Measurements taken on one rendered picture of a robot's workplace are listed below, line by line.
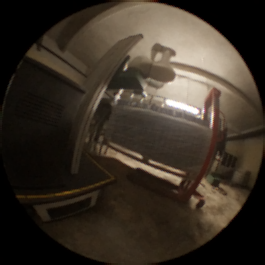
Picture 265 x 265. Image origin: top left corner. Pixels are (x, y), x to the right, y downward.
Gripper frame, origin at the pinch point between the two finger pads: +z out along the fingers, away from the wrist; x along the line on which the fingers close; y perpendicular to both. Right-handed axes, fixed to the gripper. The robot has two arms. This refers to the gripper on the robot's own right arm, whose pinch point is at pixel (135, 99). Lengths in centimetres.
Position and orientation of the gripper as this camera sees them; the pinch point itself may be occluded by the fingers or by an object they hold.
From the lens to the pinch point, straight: 93.4
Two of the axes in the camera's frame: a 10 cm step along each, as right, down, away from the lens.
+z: -3.6, 9.3, -0.1
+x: 8.3, 3.1, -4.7
